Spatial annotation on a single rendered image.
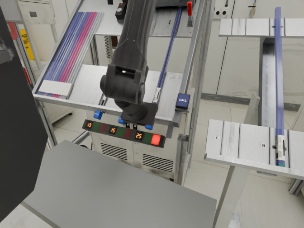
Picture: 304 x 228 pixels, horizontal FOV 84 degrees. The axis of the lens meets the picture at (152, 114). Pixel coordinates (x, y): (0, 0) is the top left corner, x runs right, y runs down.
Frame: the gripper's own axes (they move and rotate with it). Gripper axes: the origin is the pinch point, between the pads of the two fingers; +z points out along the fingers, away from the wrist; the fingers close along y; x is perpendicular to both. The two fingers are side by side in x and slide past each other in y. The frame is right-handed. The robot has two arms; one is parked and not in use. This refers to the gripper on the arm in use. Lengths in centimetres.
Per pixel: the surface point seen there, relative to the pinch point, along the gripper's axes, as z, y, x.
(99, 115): 2.8, 20.7, 1.0
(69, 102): 1.4, 35.5, -1.7
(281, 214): 79, -71, 22
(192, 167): 92, -15, 8
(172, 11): 4, 4, -54
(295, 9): 107, -87, -175
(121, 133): 4.7, 10.3, 5.5
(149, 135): 4.8, -1.0, 4.1
